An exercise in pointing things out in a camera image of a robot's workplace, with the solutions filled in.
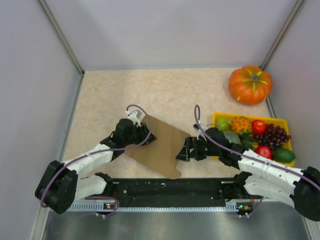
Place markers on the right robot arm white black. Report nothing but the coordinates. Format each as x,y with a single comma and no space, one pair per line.
262,167

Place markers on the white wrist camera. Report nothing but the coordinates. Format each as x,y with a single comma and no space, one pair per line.
134,116
198,127

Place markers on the green avocado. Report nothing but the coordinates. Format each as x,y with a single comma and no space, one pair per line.
283,155

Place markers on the right corner aluminium post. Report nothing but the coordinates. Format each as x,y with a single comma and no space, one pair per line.
296,9

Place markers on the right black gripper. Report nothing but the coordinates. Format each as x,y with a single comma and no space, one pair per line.
185,154

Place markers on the red apple upper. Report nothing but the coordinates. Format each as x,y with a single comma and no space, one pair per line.
258,127

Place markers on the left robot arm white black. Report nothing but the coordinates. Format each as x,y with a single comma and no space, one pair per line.
80,170

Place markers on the brown cardboard box sheet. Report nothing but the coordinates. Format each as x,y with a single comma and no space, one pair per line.
160,155

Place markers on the corner aluminium post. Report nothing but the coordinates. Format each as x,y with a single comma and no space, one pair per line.
296,9
61,36

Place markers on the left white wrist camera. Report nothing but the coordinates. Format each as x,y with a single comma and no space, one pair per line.
134,116

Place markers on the orange pumpkin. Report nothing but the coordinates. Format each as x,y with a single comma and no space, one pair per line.
250,85

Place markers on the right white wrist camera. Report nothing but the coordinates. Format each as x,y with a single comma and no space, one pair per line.
198,127

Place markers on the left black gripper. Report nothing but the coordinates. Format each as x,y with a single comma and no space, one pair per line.
144,132

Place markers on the purple grape bunch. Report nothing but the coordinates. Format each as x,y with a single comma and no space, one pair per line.
273,137

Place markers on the green lime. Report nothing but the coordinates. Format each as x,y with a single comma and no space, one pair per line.
223,124

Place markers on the green melon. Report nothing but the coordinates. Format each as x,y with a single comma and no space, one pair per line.
232,137

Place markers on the orange flower decoration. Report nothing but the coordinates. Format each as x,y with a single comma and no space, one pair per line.
241,124

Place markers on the aluminium frame beam front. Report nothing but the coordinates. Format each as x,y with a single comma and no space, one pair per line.
165,193

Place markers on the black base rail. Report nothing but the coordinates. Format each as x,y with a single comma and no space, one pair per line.
173,193

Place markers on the left corner aluminium post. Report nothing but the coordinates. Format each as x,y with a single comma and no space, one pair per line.
61,36

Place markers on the red apple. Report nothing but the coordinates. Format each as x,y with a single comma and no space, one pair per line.
264,151
258,127

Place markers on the red apple lower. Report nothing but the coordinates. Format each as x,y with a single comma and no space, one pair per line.
264,151

